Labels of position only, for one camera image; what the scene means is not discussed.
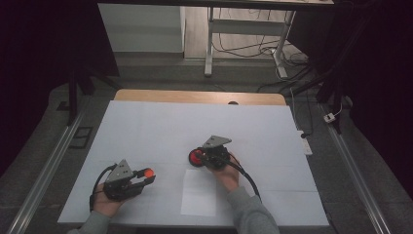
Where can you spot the black rectangular floor plate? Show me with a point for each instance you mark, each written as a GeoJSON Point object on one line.
{"type": "Point", "coordinates": [81, 137]}

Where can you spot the black metal stand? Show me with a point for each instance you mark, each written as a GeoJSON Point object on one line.
{"type": "Point", "coordinates": [72, 97]}
{"type": "Point", "coordinates": [331, 87]}

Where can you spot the person's right hand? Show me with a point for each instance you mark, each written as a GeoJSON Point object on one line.
{"type": "Point", "coordinates": [229, 177]}

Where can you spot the metal floor rail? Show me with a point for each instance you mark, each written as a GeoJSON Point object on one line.
{"type": "Point", "coordinates": [48, 169]}
{"type": "Point", "coordinates": [354, 169]}

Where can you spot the dark curtain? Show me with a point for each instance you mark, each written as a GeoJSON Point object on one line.
{"type": "Point", "coordinates": [39, 48]}
{"type": "Point", "coordinates": [373, 65]}

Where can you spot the white power strip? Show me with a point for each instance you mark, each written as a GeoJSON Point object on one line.
{"type": "Point", "coordinates": [306, 146]}

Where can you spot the white desk frame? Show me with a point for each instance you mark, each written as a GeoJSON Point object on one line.
{"type": "Point", "coordinates": [246, 27]}

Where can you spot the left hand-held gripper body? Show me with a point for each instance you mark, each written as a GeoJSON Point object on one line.
{"type": "Point", "coordinates": [121, 190]}

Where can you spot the black table grommet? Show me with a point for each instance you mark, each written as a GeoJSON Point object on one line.
{"type": "Point", "coordinates": [232, 103]}

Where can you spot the light grey cabinet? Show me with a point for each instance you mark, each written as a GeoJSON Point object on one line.
{"type": "Point", "coordinates": [139, 29]}

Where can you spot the orange stamp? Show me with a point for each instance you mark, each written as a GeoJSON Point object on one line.
{"type": "Point", "coordinates": [149, 173]}

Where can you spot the wooden table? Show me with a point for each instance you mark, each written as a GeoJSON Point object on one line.
{"type": "Point", "coordinates": [178, 97]}

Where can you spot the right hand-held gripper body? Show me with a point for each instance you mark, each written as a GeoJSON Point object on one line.
{"type": "Point", "coordinates": [216, 156]}

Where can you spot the large white table cover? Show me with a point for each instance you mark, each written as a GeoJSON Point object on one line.
{"type": "Point", "coordinates": [162, 130]}

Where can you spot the round red ink pad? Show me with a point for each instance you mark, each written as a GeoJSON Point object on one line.
{"type": "Point", "coordinates": [194, 158]}

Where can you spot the person's left hand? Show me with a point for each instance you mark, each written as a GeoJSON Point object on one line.
{"type": "Point", "coordinates": [105, 206]}

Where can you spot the small white adapter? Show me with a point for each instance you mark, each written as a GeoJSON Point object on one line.
{"type": "Point", "coordinates": [329, 117]}

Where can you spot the white paper sheet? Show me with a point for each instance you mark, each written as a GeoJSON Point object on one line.
{"type": "Point", "coordinates": [198, 198]}

